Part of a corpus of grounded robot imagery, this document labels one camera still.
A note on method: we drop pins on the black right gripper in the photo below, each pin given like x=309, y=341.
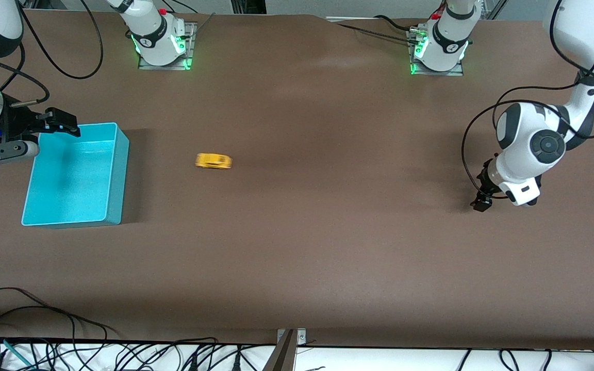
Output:
x=18, y=122

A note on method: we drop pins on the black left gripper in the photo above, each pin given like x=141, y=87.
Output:
x=485, y=181

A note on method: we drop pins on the yellow beetle toy car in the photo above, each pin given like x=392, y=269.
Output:
x=213, y=161

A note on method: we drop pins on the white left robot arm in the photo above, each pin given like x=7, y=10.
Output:
x=521, y=129

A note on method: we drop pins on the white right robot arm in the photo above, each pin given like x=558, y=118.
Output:
x=152, y=36

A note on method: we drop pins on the turquoise plastic storage bin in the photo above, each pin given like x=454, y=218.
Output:
x=70, y=180

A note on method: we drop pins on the silver metal edge strip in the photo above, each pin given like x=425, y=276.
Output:
x=359, y=19

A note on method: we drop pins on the grey metal pole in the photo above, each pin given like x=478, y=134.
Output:
x=282, y=355

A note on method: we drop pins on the black power plug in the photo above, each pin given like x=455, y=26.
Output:
x=193, y=363
x=236, y=363

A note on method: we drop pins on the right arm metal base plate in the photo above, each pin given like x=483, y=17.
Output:
x=163, y=67

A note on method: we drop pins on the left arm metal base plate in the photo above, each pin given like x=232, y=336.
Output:
x=441, y=73

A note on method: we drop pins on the small metal table bracket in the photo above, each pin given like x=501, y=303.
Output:
x=302, y=337

